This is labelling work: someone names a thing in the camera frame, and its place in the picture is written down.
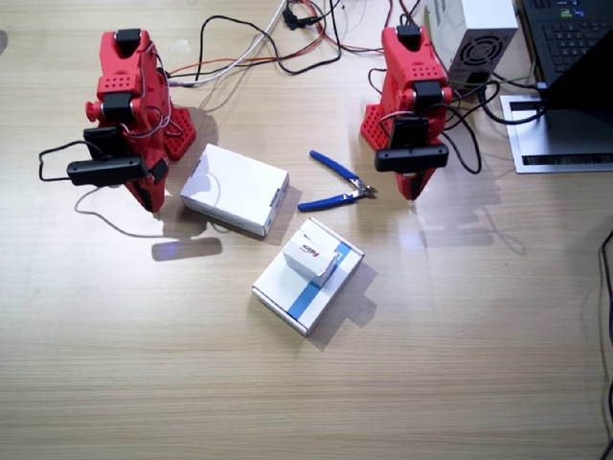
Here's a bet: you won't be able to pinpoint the small white box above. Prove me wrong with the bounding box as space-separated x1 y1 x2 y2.
282 228 342 288

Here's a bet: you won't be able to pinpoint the plain white cardboard box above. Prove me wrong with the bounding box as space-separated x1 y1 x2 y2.
179 142 290 239

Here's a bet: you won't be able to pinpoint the white box with blue stripe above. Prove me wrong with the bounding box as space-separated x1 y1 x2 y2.
252 217 365 336

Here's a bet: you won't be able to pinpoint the black bar webcam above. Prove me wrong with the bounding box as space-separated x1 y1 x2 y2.
375 115 450 174
66 126 149 188

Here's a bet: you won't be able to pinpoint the silver monitor stand base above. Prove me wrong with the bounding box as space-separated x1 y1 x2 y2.
499 94 613 174

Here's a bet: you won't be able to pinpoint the white power supply unit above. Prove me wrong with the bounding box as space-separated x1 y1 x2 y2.
423 0 521 97

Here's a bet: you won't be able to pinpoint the black laptop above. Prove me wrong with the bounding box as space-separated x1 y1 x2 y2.
540 31 613 162
519 0 613 87

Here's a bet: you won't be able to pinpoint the black webcam cable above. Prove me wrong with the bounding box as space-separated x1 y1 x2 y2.
37 140 104 183
443 85 482 175

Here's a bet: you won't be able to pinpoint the black power cable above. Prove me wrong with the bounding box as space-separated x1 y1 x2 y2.
478 79 548 127

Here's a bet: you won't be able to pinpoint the blue-handled wire cutters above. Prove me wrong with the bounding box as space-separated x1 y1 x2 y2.
296 149 378 213

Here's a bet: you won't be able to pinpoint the green cable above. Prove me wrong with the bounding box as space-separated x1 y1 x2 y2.
449 59 540 92

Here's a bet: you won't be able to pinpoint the long black cable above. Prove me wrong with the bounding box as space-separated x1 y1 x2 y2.
194 0 346 82

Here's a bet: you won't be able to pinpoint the white cable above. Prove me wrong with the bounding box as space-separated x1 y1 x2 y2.
167 0 291 88

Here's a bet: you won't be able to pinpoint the bundle of cables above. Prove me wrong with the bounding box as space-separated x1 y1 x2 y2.
167 0 398 78

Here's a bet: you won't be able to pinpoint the black cable connector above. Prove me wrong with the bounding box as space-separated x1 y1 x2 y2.
282 7 323 31

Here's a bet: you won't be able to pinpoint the black cable at table edge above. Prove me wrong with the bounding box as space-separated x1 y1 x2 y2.
597 229 613 460

